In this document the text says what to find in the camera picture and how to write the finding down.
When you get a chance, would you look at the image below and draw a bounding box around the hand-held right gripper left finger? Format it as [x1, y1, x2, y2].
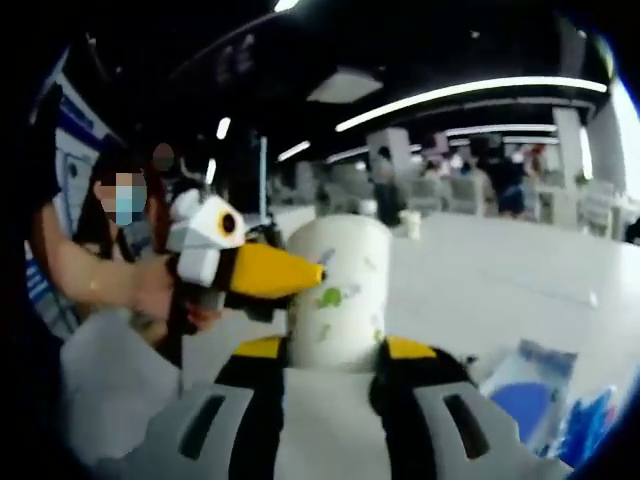
[144, 335, 287, 480]

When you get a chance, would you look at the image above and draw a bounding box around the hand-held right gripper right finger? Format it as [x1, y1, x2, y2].
[370, 335, 574, 480]

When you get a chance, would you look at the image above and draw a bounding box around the green print paper cup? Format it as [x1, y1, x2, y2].
[283, 214, 392, 375]

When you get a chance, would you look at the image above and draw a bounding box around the blue disc packet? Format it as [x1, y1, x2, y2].
[478, 338, 584, 454]

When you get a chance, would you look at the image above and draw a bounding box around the blue red packet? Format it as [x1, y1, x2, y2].
[554, 384, 629, 469]

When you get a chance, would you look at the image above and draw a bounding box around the person's left hand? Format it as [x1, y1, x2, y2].
[132, 257, 219, 346]

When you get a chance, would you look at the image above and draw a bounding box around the person's head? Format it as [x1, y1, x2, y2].
[74, 144, 169, 261]

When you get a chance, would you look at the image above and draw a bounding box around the white table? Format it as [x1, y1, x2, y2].
[182, 207, 640, 454]

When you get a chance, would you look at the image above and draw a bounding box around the blue white banner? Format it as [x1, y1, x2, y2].
[24, 54, 109, 331]

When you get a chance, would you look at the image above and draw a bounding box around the curved ceiling light strip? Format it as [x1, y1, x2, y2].
[334, 76, 609, 134]

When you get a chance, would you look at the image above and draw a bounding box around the white pillar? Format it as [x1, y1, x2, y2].
[552, 107, 585, 192]

